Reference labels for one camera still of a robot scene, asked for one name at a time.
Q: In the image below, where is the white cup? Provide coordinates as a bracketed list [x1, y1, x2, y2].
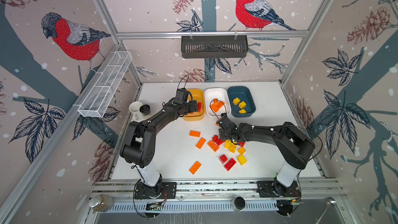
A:
[129, 101, 144, 122]

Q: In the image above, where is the glass jar front left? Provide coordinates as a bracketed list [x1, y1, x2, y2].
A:
[89, 194, 114, 212]

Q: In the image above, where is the small yellow lego brick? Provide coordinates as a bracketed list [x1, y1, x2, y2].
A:
[238, 147, 246, 155]

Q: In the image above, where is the yellow plastic container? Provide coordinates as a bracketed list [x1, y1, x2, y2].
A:
[183, 89, 206, 121]

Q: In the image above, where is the small red lego brick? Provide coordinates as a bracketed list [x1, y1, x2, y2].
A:
[219, 155, 228, 164]

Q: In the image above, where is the black wire wall basket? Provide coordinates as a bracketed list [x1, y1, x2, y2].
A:
[181, 35, 249, 59]

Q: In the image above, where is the red lego brick pile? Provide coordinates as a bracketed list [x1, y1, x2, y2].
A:
[212, 135, 225, 146]

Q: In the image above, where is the white plastic container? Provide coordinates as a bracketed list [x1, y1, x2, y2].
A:
[204, 88, 231, 117]

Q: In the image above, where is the red lego brick front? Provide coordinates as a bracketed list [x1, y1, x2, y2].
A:
[224, 158, 236, 171]

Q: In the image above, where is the orange lego brick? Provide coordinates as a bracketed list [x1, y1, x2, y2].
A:
[207, 141, 219, 152]
[210, 102, 224, 113]
[196, 138, 206, 149]
[189, 161, 202, 175]

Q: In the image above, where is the orange lego brick near arm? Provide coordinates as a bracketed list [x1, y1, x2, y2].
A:
[189, 130, 201, 138]

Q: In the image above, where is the yellow lego brick front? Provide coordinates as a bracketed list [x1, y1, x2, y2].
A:
[237, 155, 247, 166]

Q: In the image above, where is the yellow lego brick large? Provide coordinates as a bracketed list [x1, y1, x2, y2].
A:
[224, 140, 237, 153]

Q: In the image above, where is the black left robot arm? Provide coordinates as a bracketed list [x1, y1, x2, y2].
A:
[120, 88, 199, 188]

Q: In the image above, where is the orange lego brick front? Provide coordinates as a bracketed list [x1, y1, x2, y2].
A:
[189, 161, 202, 175]

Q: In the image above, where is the teal plastic container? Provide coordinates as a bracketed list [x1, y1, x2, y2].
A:
[227, 86, 256, 118]

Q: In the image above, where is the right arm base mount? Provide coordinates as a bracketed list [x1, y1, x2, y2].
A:
[257, 178, 301, 198]

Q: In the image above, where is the white wire wall basket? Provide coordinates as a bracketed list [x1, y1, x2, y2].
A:
[78, 51, 132, 118]

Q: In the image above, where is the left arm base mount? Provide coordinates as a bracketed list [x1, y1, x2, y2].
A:
[133, 182, 177, 200]

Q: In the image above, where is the black lidded shaker jar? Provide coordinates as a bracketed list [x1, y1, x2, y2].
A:
[140, 104, 151, 116]

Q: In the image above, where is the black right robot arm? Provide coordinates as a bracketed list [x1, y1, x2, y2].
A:
[216, 114, 316, 188]

